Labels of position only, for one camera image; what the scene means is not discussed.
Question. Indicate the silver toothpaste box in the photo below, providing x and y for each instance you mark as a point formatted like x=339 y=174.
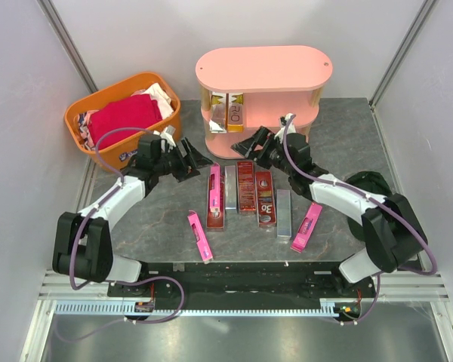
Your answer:
x=230 y=185
x=283 y=208

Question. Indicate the red 3D toothpaste box right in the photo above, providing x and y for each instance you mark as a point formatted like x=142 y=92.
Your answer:
x=266 y=206

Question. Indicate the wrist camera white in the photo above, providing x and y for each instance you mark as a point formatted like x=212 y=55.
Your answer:
x=168 y=135
x=287 y=122

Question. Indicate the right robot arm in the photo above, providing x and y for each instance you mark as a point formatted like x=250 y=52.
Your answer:
x=391 y=231

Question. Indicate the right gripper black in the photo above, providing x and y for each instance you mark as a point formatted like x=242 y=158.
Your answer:
x=248 y=146

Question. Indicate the pink three-tier shelf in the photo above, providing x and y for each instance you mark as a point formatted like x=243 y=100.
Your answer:
x=274 y=80

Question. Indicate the white and patterned cloths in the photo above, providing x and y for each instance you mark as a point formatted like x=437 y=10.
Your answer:
x=81 y=120

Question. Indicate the dark red toothpaste box middle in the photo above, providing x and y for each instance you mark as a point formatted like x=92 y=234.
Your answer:
x=245 y=187

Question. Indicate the dark green baseball cap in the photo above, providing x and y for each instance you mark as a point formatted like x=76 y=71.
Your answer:
x=369 y=181

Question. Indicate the red 3d toothpaste box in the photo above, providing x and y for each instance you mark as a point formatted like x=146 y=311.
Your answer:
x=266 y=206
x=215 y=222

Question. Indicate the orange plastic basket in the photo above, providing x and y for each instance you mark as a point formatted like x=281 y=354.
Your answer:
x=118 y=155

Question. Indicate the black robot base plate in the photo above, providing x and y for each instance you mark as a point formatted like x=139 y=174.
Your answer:
x=312 y=280

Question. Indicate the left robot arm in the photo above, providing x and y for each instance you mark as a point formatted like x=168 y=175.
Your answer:
x=83 y=244

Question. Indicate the red 3D toothpaste box left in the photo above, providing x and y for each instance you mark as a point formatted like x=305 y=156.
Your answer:
x=215 y=222

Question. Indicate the grey slotted cable duct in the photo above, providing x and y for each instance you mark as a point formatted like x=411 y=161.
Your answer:
x=230 y=304

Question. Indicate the silver toothpaste box right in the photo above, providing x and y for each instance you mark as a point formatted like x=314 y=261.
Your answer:
x=283 y=208

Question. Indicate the silver toothpaste box left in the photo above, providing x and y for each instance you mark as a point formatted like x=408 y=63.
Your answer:
x=230 y=185

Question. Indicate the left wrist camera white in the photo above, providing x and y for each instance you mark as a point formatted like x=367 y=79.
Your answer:
x=168 y=135

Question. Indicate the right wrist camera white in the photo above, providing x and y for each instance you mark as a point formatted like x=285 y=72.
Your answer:
x=287 y=122

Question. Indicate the orange R.O toothpaste box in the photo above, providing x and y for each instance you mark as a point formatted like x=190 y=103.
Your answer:
x=234 y=120

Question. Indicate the red folded cloth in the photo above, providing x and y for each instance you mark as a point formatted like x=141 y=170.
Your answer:
x=134 y=111

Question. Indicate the pink toothpaste box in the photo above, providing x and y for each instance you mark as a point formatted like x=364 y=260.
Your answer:
x=214 y=189
x=200 y=236
x=306 y=228

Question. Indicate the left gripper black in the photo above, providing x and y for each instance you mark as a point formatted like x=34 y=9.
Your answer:
x=188 y=164

